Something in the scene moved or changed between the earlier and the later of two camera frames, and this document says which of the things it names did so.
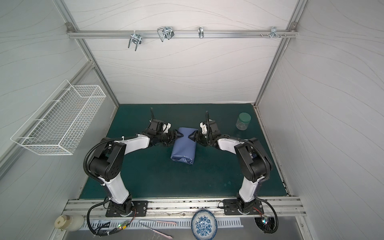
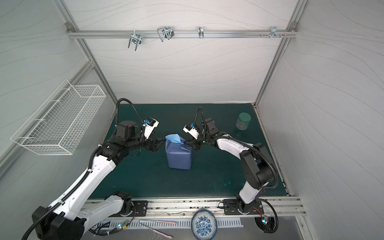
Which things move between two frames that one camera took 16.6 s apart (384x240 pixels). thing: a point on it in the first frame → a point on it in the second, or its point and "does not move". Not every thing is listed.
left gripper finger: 177,134 → 159,142
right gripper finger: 193,135 → 195,143
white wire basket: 59,125 does not move
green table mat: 149,172 does not move
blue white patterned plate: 204,225 does not move
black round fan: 266,224 does not move
